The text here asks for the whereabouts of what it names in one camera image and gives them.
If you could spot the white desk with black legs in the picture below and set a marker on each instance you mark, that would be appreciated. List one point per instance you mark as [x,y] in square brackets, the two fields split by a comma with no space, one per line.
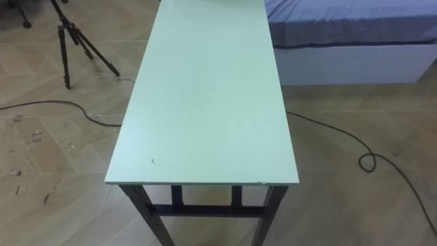
[205,102]

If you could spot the black camera tripod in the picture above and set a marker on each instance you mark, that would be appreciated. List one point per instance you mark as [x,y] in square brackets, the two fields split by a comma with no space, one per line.
[73,36]

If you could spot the grey bed with white base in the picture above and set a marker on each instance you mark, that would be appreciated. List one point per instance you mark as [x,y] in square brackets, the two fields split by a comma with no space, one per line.
[348,30]

